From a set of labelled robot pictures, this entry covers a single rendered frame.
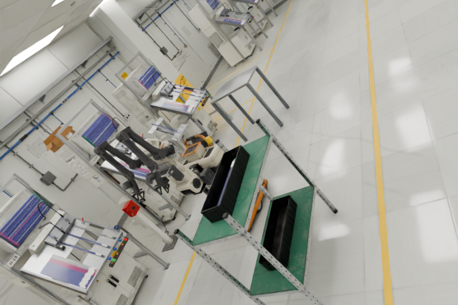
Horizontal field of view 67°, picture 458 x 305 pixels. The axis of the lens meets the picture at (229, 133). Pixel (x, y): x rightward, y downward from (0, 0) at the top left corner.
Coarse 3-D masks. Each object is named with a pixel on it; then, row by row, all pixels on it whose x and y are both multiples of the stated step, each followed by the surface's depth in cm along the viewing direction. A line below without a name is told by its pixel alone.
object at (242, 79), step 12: (252, 72) 458; (228, 84) 490; (240, 84) 453; (216, 96) 488; (228, 96) 519; (216, 108) 487; (240, 108) 527; (228, 120) 496; (252, 120) 538; (276, 120) 465; (240, 132) 506
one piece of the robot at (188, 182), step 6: (162, 144) 322; (168, 156) 321; (156, 162) 330; (162, 162) 326; (168, 162) 326; (174, 162) 331; (180, 168) 335; (186, 168) 335; (186, 174) 332; (192, 174) 338; (174, 180) 341; (186, 180) 334; (192, 180) 335; (198, 180) 340; (180, 186) 339; (186, 186) 332; (192, 186) 334; (198, 186) 338; (180, 192) 346
